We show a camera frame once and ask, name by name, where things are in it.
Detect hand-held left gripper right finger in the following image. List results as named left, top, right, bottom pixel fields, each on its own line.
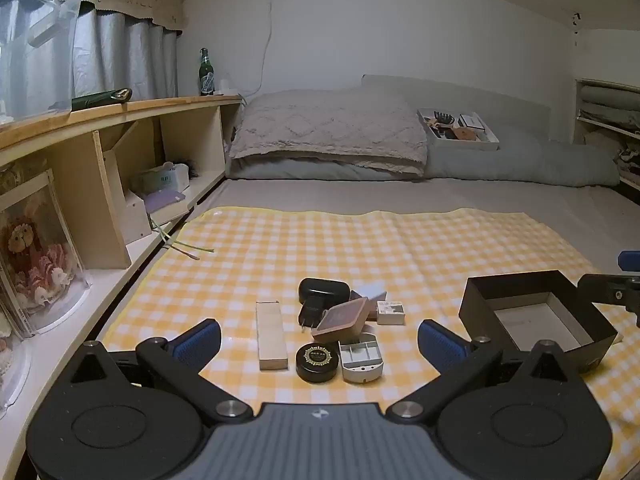
left=390, top=319, right=586, bottom=423

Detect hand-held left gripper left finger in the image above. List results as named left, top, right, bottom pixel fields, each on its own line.
left=70, top=319, right=253, bottom=423

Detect black cardboard box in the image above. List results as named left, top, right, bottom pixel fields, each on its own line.
left=459, top=270, right=619, bottom=374

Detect small printed white box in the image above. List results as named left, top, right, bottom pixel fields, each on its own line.
left=376, top=301, right=405, bottom=326

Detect light wooden block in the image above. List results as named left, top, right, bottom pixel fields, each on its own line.
left=256, top=301, right=290, bottom=371

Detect grey plastic tray insert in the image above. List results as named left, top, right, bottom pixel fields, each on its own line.
left=338, top=332, right=385, bottom=384

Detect grey and white box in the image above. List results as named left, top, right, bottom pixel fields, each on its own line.
left=349, top=282, right=389, bottom=322

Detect round black tin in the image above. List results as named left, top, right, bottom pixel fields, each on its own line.
left=295, top=342, right=341, bottom=383

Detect black power adapter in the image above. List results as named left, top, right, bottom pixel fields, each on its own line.
left=299, top=295, right=331, bottom=334

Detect black earbuds case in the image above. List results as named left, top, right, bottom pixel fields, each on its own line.
left=298, top=278, right=342, bottom=306

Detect green plant stems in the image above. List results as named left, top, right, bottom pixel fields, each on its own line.
left=149, top=214, right=216, bottom=261

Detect white wooden box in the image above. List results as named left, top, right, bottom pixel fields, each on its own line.
left=122, top=189, right=154, bottom=247

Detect yellow checked mat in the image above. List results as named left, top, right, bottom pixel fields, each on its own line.
left=95, top=206, right=640, bottom=443

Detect purple notebook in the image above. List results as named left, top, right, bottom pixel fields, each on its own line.
left=143, top=190, right=187, bottom=214

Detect grey bed sheet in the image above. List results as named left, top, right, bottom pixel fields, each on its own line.
left=192, top=176, right=640, bottom=283

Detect folded green bedding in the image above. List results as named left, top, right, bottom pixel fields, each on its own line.
left=579, top=85, right=640, bottom=139

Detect tissue box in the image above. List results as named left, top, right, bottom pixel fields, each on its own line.
left=130, top=162, right=191, bottom=197

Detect plush doll in clear case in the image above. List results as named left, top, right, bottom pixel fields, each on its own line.
left=0, top=169, right=94, bottom=335

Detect clear display case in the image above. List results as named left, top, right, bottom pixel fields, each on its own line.
left=0, top=305, right=32, bottom=413

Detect white tray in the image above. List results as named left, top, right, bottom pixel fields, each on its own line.
left=417, top=107, right=500, bottom=151

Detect wooden shelf unit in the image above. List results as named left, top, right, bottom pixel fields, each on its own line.
left=0, top=95, right=247, bottom=461

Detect beige knitted blanket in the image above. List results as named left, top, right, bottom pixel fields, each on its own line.
left=227, top=89, right=430, bottom=177

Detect dark green umbrella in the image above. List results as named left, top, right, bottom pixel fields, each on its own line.
left=71, top=87, right=134, bottom=111

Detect green glass bottle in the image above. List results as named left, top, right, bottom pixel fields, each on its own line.
left=199, top=48, right=216, bottom=97

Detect grey curtain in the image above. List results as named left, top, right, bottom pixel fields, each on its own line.
left=0, top=2, right=182, bottom=113

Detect clear plastic container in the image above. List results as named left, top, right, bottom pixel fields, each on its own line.
left=0, top=0, right=97, bottom=122

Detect white wall shelf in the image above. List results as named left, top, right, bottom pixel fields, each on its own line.
left=573, top=78, right=640, bottom=192

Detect white wall cable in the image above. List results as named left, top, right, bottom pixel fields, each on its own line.
left=244, top=0, right=287, bottom=97

